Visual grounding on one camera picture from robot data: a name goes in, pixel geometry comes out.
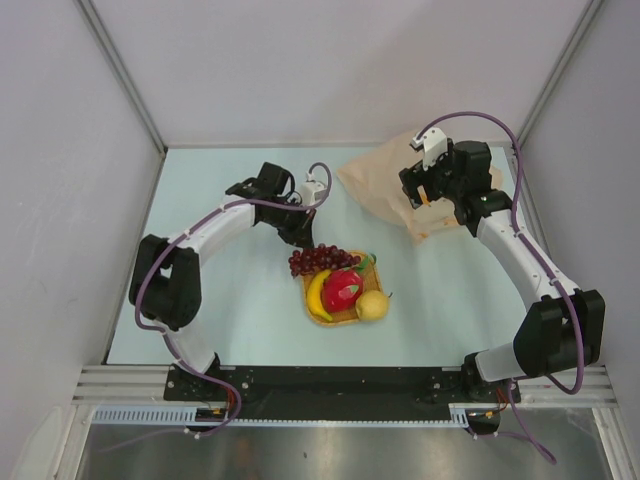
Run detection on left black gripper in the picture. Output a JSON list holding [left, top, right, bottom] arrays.
[[262, 198, 316, 250]]

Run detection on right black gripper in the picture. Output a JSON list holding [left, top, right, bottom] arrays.
[[400, 142, 465, 209]]

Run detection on dark red fake grapes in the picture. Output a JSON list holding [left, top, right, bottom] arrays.
[[288, 244, 363, 277]]

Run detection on translucent orange plastic bag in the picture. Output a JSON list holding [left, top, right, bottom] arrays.
[[337, 132, 505, 247]]

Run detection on yellow fake banana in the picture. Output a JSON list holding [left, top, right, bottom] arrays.
[[306, 269, 333, 323]]

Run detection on red fake fruit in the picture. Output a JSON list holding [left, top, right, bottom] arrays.
[[321, 254, 377, 314]]

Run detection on yellow fake lemon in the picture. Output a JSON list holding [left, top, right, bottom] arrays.
[[355, 290, 391, 322]]

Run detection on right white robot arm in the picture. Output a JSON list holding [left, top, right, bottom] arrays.
[[399, 129, 605, 401]]

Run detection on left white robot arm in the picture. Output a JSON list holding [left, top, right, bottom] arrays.
[[128, 162, 333, 400]]

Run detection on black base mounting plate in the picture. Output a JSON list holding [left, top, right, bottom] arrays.
[[163, 366, 520, 423]]

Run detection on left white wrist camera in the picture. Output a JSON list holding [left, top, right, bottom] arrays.
[[298, 172, 330, 206]]

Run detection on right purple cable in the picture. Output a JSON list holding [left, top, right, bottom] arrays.
[[417, 110, 586, 464]]

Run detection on white slotted cable duct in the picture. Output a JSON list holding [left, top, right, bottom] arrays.
[[93, 405, 469, 428]]

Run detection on right aluminium corner post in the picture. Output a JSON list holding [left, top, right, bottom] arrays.
[[517, 0, 606, 147]]

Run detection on aluminium corner post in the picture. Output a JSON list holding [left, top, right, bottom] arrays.
[[74, 0, 167, 154], [517, 0, 606, 147]]

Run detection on aluminium frame rail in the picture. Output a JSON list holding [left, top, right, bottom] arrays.
[[72, 364, 616, 406]]

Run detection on left aluminium corner post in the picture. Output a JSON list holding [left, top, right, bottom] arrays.
[[74, 0, 167, 154]]

